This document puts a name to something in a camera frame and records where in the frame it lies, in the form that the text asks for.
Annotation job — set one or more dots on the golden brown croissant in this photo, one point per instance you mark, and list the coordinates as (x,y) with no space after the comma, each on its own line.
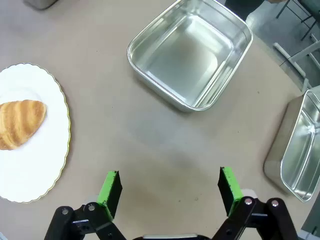
(20,122)

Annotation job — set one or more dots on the rectangular steel container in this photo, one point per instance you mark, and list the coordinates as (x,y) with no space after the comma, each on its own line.
(187,50)
(300,155)

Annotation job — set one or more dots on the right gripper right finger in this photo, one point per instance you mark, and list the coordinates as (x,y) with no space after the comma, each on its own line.
(231,190)

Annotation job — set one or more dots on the white scalloped plate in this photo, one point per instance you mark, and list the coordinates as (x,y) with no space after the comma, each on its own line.
(35,170)

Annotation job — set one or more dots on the person's left hand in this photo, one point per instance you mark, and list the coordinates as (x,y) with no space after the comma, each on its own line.
(276,1)

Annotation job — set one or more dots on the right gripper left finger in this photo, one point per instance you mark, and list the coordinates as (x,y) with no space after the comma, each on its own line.
(107,192)

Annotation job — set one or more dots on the black trousers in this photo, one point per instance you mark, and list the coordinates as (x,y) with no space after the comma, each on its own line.
(242,5)

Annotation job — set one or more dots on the black metal chair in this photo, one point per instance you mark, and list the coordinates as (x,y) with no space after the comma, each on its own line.
(306,18)

